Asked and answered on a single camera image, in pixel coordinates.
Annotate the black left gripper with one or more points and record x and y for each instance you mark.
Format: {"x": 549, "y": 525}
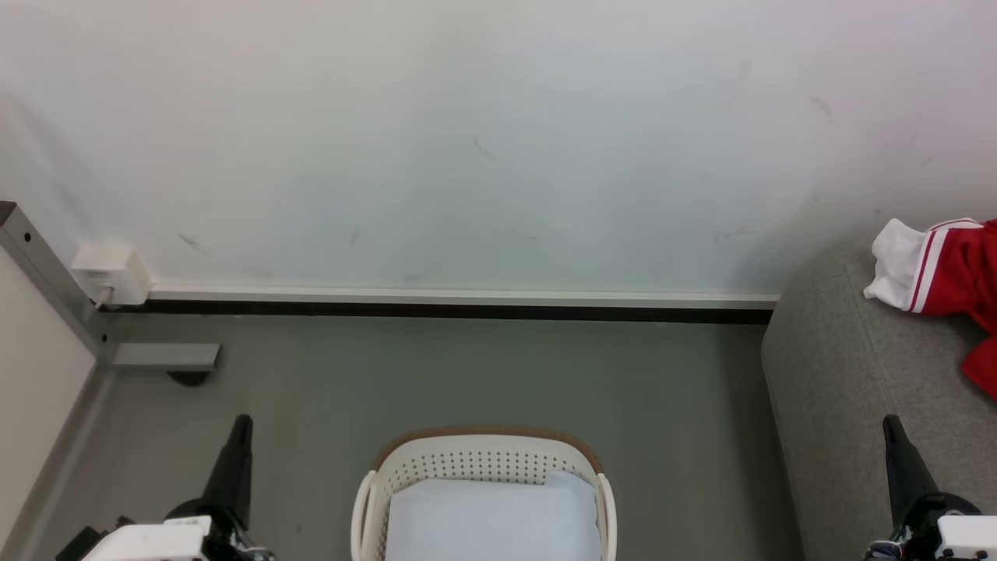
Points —
{"x": 230, "y": 538}

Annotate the white laundry basket brown rim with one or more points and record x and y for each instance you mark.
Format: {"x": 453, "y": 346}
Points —
{"x": 483, "y": 452}

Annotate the white and black baseboard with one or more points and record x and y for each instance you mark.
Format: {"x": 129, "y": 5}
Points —
{"x": 467, "y": 304}

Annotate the white wall socket box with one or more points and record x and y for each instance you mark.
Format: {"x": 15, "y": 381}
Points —
{"x": 113, "y": 273}

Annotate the pale blue cloth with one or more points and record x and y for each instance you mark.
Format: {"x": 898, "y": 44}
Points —
{"x": 491, "y": 518}

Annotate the grey metal foot bar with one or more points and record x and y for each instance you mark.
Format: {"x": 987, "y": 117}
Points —
{"x": 163, "y": 356}

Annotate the grey fabric sofa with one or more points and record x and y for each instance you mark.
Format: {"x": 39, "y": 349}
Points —
{"x": 849, "y": 405}

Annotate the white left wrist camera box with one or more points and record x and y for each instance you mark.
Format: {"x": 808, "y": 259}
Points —
{"x": 152, "y": 544}

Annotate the black round foot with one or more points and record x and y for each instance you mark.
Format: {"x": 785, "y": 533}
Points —
{"x": 189, "y": 378}

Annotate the red fleece garment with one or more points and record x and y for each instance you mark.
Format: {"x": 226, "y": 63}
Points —
{"x": 985, "y": 366}

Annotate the white side panel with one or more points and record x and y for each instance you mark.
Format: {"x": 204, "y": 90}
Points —
{"x": 35, "y": 389}

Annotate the red garment white striped sleeves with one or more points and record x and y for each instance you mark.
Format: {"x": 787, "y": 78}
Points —
{"x": 954, "y": 265}

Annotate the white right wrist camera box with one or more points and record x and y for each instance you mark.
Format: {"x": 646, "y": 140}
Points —
{"x": 970, "y": 539}

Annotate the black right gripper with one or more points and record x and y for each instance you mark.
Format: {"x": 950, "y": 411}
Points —
{"x": 919, "y": 526}

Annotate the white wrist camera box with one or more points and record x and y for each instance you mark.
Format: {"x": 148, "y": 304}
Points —
{"x": 152, "y": 544}
{"x": 970, "y": 539}

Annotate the grey metal frame post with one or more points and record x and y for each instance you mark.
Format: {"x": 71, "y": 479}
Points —
{"x": 47, "y": 273}

